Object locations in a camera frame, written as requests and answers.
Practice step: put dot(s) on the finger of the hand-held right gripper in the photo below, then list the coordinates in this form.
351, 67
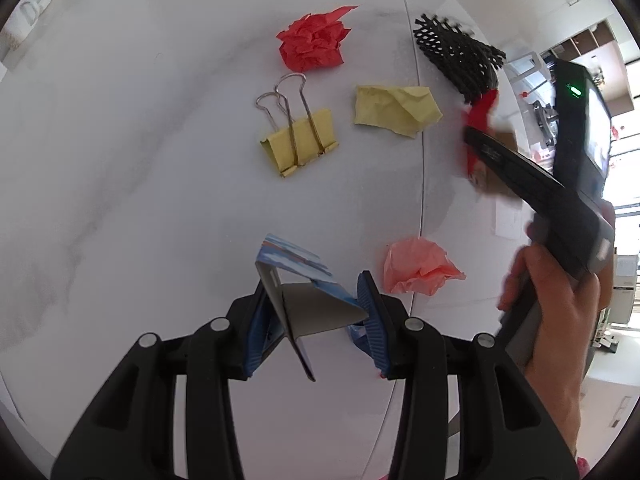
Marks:
520, 170

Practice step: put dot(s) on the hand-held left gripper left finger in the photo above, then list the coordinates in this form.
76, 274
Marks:
257, 340

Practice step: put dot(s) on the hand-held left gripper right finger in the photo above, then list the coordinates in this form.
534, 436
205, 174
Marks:
372, 320

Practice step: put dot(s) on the brown cardboard piece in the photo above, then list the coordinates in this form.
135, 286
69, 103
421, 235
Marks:
492, 186

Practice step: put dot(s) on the blue paper card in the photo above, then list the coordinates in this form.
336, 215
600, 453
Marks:
310, 310

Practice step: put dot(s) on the red paper packet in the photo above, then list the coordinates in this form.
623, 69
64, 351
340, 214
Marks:
482, 107

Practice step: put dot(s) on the person's right forearm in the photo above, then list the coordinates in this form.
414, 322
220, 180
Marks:
555, 410

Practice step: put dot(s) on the person's right hand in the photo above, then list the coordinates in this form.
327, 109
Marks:
565, 320

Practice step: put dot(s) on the pink crumpled paper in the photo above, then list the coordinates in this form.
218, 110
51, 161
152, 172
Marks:
415, 265

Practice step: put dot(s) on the wooden bookshelf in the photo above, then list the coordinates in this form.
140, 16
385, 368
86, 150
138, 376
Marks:
612, 52

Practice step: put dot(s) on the black foam net sleeve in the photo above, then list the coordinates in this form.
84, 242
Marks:
457, 55

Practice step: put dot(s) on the yellow crumpled paper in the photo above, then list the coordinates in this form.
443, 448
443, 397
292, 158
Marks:
390, 107

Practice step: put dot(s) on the yellow binder clip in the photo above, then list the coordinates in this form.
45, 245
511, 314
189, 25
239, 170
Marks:
300, 142

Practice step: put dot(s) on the red crumpled paper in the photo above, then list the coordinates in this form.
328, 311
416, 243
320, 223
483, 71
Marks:
312, 42

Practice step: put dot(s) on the pink clothing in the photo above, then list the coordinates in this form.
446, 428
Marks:
582, 467

